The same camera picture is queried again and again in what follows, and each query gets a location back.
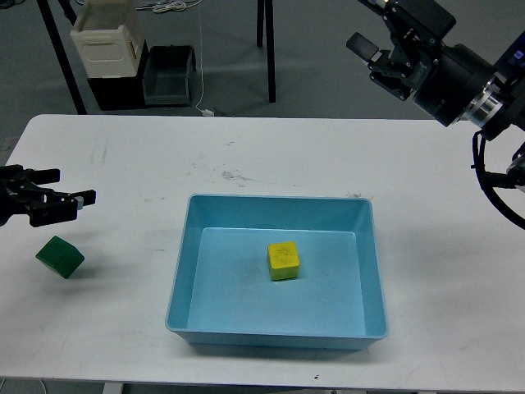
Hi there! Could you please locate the light blue plastic box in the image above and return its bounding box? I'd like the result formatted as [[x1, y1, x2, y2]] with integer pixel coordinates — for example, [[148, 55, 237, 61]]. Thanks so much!
[[166, 195, 389, 350]]

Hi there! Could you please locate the cream plastic container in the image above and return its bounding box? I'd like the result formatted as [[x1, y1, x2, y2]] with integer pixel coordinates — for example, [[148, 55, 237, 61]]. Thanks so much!
[[71, 1, 145, 79]]

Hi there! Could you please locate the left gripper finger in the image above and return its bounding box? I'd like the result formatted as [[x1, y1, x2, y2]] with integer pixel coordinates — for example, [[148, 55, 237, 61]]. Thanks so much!
[[1, 164, 61, 193], [26, 190, 97, 227]]

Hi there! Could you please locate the black frame leg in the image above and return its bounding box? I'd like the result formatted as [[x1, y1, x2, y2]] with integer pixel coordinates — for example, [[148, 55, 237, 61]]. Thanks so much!
[[36, 0, 87, 115], [256, 0, 276, 103]]

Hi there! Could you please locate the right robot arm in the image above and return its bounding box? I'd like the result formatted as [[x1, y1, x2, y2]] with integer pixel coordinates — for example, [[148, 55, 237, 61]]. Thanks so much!
[[346, 1, 524, 227]]

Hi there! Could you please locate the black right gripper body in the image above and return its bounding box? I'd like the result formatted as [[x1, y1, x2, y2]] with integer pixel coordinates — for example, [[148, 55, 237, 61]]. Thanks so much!
[[405, 44, 496, 126]]

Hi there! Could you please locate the green wooden block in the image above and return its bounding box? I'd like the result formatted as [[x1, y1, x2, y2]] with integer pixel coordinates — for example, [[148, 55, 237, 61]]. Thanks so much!
[[35, 236, 84, 279]]

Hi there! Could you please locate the dark grey plastic bin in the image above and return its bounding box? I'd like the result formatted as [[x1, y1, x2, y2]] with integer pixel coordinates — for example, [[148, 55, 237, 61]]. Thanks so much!
[[143, 45, 196, 107]]

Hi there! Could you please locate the black frame leg left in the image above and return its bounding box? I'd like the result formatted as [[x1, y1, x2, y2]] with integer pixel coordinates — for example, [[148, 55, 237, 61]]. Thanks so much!
[[36, 0, 87, 115]]

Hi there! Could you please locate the white hanging cable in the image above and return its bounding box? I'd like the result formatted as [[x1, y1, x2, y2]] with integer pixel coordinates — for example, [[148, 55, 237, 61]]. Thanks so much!
[[194, 0, 214, 117]]

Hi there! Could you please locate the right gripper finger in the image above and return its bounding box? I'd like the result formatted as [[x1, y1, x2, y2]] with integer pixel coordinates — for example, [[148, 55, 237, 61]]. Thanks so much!
[[360, 0, 456, 52], [346, 32, 432, 101]]

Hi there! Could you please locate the yellow wooden block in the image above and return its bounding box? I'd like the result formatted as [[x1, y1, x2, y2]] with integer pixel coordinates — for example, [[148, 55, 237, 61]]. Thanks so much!
[[267, 241, 300, 281]]

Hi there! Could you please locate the black crate under container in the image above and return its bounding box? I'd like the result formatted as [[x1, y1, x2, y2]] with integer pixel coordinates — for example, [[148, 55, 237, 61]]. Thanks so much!
[[87, 43, 149, 111]]

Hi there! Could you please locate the white cable coil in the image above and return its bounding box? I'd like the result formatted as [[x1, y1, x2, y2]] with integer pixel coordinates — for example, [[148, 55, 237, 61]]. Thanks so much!
[[135, 0, 204, 14]]

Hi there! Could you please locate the black frame leg right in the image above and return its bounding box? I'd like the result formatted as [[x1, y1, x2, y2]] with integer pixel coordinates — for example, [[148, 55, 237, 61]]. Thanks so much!
[[256, 0, 276, 103]]

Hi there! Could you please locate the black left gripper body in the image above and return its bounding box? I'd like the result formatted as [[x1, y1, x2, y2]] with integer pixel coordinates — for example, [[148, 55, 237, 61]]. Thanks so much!
[[1, 180, 30, 226]]

